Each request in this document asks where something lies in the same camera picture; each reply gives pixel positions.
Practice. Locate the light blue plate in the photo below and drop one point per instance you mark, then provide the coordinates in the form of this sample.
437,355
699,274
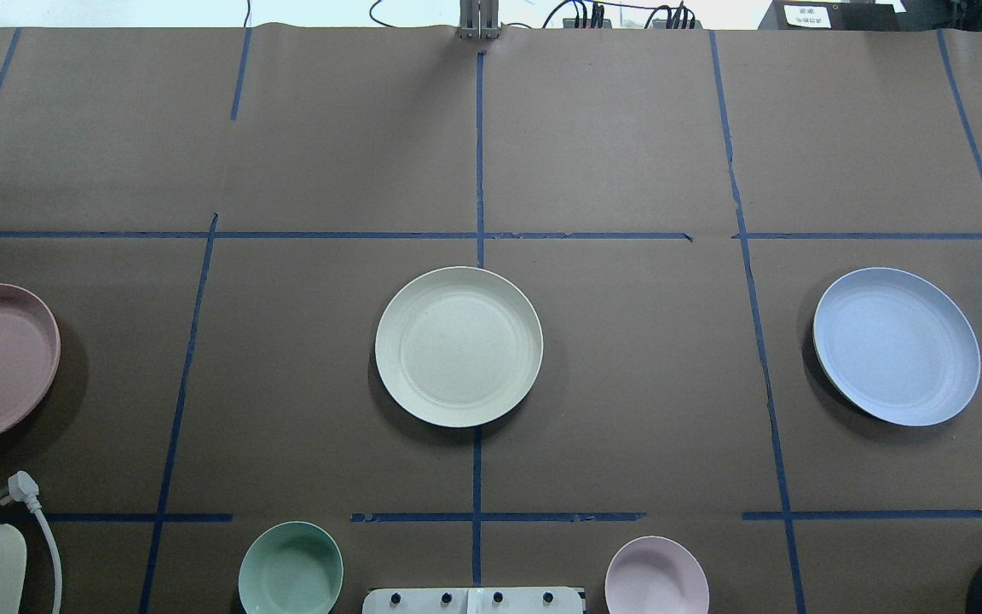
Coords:
897,347

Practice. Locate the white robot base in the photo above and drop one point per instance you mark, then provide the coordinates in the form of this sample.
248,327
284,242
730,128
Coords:
555,599

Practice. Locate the cream white plate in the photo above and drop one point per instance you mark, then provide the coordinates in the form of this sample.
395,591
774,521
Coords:
459,347

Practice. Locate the pink bowl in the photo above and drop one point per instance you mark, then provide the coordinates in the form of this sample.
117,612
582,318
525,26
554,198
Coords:
653,574

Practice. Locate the green bowl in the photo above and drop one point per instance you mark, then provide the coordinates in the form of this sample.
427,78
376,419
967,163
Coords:
293,567

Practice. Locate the black box with label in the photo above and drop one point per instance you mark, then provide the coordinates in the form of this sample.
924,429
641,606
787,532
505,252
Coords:
840,16

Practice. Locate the metal clamp bracket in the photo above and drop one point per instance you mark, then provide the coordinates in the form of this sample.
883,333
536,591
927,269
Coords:
479,20

